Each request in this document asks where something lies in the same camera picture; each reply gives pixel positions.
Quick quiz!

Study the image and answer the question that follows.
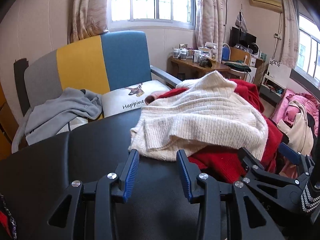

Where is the wooden wardrobe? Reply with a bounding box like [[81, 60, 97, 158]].
[[0, 80, 13, 154]]

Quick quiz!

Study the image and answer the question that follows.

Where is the pink knit garment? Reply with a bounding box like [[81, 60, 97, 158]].
[[146, 91, 163, 105]]

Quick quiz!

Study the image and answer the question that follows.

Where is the wooden chair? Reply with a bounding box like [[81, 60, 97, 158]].
[[229, 46, 252, 68]]

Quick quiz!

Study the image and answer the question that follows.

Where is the black monitor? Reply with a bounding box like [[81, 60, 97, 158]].
[[229, 26, 257, 48]]

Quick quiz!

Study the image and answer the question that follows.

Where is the white deer print pillow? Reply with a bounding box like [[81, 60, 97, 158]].
[[101, 79, 171, 118]]

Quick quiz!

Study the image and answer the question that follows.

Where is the grey hanging bag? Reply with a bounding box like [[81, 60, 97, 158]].
[[235, 5, 248, 32]]

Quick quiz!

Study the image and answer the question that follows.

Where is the grey fleece garment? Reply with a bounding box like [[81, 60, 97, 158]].
[[24, 87, 103, 145]]

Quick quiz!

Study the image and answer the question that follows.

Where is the blue water jug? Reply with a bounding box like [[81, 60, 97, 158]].
[[221, 44, 232, 62]]

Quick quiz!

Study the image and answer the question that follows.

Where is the metal stand pole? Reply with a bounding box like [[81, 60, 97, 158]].
[[223, 0, 242, 63]]

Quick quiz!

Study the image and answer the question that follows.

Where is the cream coat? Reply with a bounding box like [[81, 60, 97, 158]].
[[276, 100, 315, 155]]

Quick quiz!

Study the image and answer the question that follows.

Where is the barred window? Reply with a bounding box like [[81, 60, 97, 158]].
[[107, 0, 197, 29], [295, 14, 320, 85]]

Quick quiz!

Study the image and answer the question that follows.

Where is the black upright board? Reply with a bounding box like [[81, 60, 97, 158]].
[[14, 58, 28, 117]]

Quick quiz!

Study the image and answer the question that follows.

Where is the white floral board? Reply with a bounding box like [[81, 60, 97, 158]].
[[267, 57, 293, 86]]

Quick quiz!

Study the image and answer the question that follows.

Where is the person's right forearm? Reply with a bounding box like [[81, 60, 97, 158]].
[[300, 182, 319, 214]]

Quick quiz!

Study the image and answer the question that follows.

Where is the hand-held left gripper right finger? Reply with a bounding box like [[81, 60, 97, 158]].
[[176, 149, 286, 240]]

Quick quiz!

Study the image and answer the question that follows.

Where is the white carton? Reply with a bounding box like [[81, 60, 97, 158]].
[[199, 42, 218, 61]]

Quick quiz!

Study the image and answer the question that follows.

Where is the white round fan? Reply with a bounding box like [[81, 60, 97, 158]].
[[249, 42, 261, 56]]

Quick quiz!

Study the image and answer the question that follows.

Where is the beige floral curtain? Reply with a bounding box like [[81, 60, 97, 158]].
[[67, 0, 111, 44], [194, 0, 226, 63], [280, 0, 300, 69]]

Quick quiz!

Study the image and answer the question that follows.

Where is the white low shelf unit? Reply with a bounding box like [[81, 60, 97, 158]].
[[259, 74, 287, 103]]

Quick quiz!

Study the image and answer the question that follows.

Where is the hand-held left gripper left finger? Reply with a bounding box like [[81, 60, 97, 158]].
[[46, 149, 140, 240]]

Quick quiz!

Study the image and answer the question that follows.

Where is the grey yellow blue armchair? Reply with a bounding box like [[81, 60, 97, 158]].
[[11, 31, 183, 153]]

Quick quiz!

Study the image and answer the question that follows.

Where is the cream knit sweater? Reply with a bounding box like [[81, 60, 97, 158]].
[[128, 70, 269, 162]]

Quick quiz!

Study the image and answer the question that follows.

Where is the wall air conditioner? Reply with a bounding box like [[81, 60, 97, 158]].
[[249, 0, 284, 13]]

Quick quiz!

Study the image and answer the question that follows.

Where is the dark green folded cloth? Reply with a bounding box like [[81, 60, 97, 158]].
[[221, 60, 252, 72]]

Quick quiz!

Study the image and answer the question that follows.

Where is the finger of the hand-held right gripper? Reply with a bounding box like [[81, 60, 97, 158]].
[[278, 142, 316, 180], [237, 147, 300, 212]]

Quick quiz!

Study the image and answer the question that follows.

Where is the red knit sweater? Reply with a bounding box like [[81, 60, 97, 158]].
[[157, 79, 284, 184]]

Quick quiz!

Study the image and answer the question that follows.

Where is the pink bedding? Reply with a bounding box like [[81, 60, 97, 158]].
[[271, 89, 320, 178]]

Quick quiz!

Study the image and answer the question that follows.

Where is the wooden desk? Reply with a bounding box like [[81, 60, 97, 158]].
[[168, 55, 231, 83]]

